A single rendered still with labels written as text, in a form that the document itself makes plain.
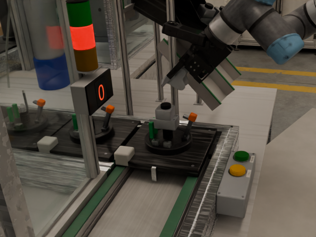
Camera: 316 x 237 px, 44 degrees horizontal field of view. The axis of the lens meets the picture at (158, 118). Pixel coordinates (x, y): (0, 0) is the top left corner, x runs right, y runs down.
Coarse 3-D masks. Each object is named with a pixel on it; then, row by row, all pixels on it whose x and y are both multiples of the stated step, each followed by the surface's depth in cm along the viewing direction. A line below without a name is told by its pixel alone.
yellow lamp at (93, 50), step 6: (90, 48) 86; (78, 54) 86; (84, 54) 86; (90, 54) 86; (96, 54) 88; (78, 60) 87; (84, 60) 86; (90, 60) 87; (96, 60) 88; (78, 66) 88; (84, 66) 87; (90, 66) 87; (96, 66) 89
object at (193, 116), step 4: (192, 112) 108; (184, 116) 108; (188, 116) 109; (192, 116) 107; (196, 116) 107; (192, 120) 108; (188, 124) 109; (188, 128) 109; (184, 132) 110; (188, 132) 110; (184, 136) 111
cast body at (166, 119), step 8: (160, 104) 110; (168, 104) 109; (160, 112) 108; (168, 112) 108; (152, 120) 113; (160, 120) 110; (168, 120) 109; (176, 120) 110; (160, 128) 111; (168, 128) 110; (176, 128) 110
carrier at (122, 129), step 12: (96, 120) 127; (120, 120) 130; (132, 120) 129; (96, 132) 119; (108, 132) 119; (120, 132) 122; (132, 132) 123; (96, 144) 116; (108, 144) 116; (120, 144) 116; (108, 156) 110
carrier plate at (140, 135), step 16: (144, 128) 124; (192, 128) 122; (208, 128) 121; (128, 144) 115; (144, 144) 115; (192, 144) 113; (208, 144) 112; (144, 160) 107; (160, 160) 106; (176, 160) 106; (192, 160) 105
